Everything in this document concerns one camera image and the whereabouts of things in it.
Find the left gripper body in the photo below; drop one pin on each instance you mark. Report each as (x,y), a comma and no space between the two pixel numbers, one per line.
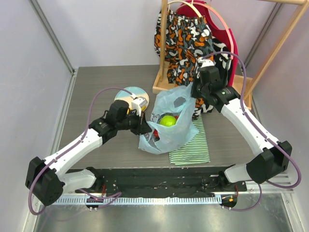
(131,122)

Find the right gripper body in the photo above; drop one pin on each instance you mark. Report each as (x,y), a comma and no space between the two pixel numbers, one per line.
(200,89)

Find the red lychee bunch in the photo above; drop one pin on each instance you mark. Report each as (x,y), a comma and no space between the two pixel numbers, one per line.
(154,133)

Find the green apple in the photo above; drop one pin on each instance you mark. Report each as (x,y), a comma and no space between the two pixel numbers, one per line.
(168,121)

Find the light blue plastic bag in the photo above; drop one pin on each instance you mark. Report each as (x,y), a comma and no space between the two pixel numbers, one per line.
(176,101)

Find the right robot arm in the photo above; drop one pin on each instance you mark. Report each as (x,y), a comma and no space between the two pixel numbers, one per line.
(269,160)

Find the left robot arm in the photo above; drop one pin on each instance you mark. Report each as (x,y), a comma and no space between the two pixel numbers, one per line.
(49,178)

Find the round fruit plate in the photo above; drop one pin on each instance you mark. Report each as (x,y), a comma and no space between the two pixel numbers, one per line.
(139,92)

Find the wooden clothes rack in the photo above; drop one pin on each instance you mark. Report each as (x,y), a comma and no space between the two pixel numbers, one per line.
(241,83)

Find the orange camouflage pants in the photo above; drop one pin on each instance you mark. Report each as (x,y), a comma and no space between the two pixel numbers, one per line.
(187,39)

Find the red garment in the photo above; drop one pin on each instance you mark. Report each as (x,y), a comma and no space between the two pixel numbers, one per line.
(228,63)

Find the green striped folded cloth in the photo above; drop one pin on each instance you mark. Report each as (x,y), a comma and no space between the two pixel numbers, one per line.
(194,152)

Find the wooden clothes hanger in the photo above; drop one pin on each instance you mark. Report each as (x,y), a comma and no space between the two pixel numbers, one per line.
(183,6)

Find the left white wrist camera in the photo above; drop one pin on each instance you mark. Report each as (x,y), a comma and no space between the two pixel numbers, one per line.
(139,104)

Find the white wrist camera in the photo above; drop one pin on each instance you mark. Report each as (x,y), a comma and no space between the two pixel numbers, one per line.
(139,104)
(205,63)

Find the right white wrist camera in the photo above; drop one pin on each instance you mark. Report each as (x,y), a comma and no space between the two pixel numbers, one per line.
(205,63)

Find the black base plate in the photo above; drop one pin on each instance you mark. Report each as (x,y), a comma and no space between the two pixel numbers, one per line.
(181,182)

